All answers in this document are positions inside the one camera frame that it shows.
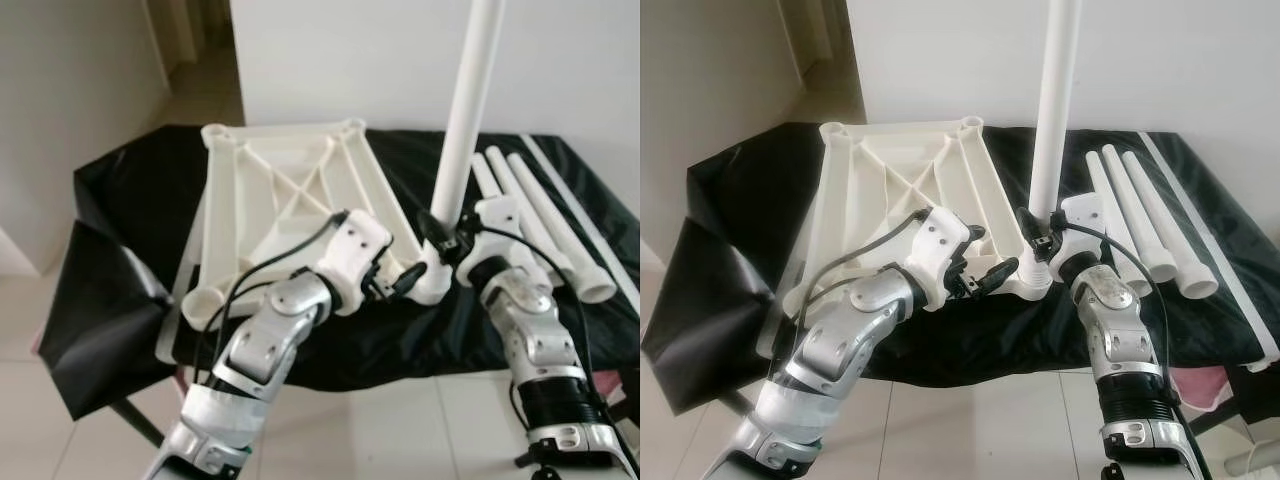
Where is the white plastic children table top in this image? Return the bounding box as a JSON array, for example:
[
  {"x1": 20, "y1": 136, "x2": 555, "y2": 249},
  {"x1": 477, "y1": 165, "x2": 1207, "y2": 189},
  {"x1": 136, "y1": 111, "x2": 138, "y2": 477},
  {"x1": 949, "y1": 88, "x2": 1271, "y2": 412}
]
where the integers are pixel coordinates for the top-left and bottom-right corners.
[
  {"x1": 790, "y1": 115, "x2": 1056, "y2": 331},
  {"x1": 178, "y1": 117, "x2": 456, "y2": 331}
]

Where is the pink plastic object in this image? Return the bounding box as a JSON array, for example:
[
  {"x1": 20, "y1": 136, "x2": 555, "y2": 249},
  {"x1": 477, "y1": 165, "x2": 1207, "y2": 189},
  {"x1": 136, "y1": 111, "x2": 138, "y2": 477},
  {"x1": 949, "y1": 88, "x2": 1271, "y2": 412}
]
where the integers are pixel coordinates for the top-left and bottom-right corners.
[{"x1": 1170, "y1": 365, "x2": 1247, "y2": 407}]

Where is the black plastic table cover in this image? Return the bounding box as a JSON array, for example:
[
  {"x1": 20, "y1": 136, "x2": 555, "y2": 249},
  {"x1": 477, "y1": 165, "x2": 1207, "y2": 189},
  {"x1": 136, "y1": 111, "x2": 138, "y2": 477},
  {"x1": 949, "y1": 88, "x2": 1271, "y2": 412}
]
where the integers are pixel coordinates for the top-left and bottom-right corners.
[
  {"x1": 40, "y1": 125, "x2": 641, "y2": 421},
  {"x1": 642, "y1": 122, "x2": 1280, "y2": 416}
]

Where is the black metal table leg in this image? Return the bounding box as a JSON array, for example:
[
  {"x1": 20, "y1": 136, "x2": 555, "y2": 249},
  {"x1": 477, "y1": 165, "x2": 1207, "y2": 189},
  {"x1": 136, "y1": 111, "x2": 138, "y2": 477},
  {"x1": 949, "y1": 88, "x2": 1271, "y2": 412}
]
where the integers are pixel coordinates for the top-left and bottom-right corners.
[
  {"x1": 1190, "y1": 385, "x2": 1280, "y2": 441},
  {"x1": 108, "y1": 398, "x2": 166, "y2": 448}
]

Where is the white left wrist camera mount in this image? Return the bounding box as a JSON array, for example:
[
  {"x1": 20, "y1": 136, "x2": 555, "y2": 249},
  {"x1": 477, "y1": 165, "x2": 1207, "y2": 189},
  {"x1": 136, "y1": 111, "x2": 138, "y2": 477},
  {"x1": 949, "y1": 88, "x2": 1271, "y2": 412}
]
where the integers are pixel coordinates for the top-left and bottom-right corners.
[
  {"x1": 318, "y1": 210, "x2": 393, "y2": 316},
  {"x1": 908, "y1": 205, "x2": 986, "y2": 311}
]

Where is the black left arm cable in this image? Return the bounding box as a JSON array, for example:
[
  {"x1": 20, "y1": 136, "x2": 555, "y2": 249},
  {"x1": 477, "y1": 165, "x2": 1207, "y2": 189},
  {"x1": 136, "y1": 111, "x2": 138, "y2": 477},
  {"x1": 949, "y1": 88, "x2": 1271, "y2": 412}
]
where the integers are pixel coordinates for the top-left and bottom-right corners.
[
  {"x1": 195, "y1": 208, "x2": 349, "y2": 386},
  {"x1": 800, "y1": 208, "x2": 936, "y2": 331}
]

